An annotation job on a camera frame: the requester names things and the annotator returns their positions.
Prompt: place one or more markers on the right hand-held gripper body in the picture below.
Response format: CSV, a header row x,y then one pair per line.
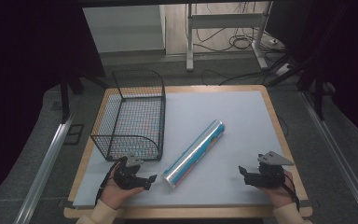
x,y
268,172

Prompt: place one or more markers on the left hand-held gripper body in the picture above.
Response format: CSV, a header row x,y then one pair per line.
x,y
126,177

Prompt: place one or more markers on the shiny roll with blue label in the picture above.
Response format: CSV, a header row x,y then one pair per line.
x,y
195,153

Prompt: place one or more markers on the person's left hand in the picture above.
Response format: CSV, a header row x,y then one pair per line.
x,y
115,193

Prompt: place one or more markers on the person's right hand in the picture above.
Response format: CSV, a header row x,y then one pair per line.
x,y
278,193

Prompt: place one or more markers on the black stand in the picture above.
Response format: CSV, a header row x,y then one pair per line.
x,y
315,87
71,90

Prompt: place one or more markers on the metal floor rail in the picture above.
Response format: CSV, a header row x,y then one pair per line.
x,y
42,174
338,155

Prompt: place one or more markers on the white wall panel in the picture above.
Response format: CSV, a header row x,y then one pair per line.
x,y
123,28

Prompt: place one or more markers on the white metal desk frame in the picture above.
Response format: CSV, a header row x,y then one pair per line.
x,y
227,23

